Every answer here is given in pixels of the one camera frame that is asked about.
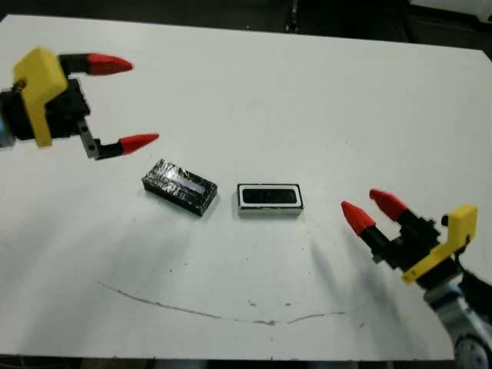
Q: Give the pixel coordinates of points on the white box base black rim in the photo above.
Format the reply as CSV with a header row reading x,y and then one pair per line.
x,y
269,212

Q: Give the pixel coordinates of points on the white panel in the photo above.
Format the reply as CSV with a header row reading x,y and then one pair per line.
x,y
461,5

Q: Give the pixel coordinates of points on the yellow left wrist camera mount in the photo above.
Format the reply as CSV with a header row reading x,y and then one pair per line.
x,y
38,69

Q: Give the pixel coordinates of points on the yellow wrist camera mount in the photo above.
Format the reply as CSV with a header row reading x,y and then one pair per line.
x,y
463,221
38,69

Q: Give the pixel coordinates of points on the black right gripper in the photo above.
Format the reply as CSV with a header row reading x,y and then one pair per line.
x,y
415,246

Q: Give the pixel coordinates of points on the yellow right wrist camera mount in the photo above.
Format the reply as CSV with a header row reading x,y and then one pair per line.
x,y
463,221

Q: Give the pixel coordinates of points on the black glossy box lid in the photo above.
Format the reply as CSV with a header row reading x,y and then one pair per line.
x,y
177,184

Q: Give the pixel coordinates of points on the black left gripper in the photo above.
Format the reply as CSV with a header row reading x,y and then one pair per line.
x,y
67,111

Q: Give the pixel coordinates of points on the black stand leg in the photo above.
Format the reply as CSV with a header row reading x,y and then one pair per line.
x,y
294,19

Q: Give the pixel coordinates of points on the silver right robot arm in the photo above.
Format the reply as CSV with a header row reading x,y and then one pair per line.
x,y
453,307

